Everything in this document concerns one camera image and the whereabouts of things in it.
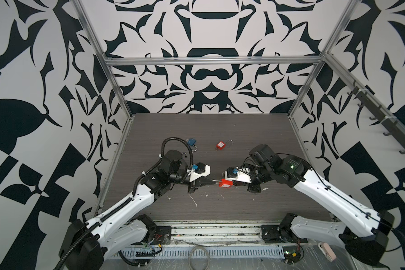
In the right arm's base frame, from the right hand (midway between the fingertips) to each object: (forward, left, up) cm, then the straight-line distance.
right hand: (237, 179), depth 69 cm
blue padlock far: (+33, +21, -19) cm, 43 cm away
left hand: (0, +9, +2) cm, 9 cm away
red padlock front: (-2, +5, +2) cm, 6 cm away
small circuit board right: (-24, -23, -22) cm, 39 cm away
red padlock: (+30, +3, -19) cm, 36 cm away
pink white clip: (-23, -35, -18) cm, 45 cm away
